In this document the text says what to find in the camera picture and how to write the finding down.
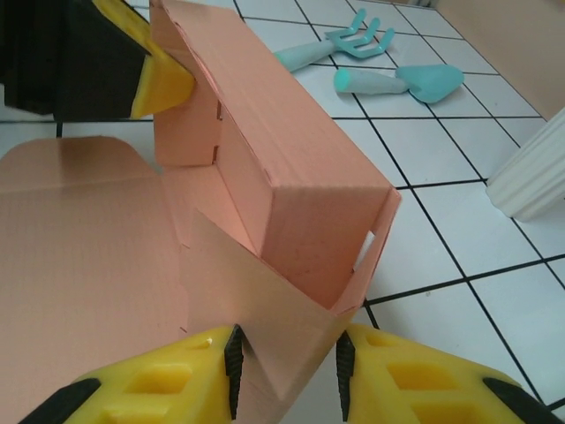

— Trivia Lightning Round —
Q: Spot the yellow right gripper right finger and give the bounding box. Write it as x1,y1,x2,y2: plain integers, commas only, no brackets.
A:
335,322,561,424

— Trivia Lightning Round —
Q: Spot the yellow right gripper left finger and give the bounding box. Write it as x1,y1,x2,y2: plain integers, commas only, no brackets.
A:
19,324,245,424

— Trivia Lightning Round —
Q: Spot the orange paper box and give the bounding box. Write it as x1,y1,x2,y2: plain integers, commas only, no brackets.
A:
0,0,403,424

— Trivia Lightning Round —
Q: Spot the teal garden fork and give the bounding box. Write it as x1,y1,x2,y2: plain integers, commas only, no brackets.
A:
271,8,396,74

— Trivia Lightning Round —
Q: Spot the white ribbed vase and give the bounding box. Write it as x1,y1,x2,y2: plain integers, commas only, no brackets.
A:
486,105,565,222

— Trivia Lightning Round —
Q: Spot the teal garden trowel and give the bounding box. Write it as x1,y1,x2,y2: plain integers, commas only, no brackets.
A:
333,64,465,106

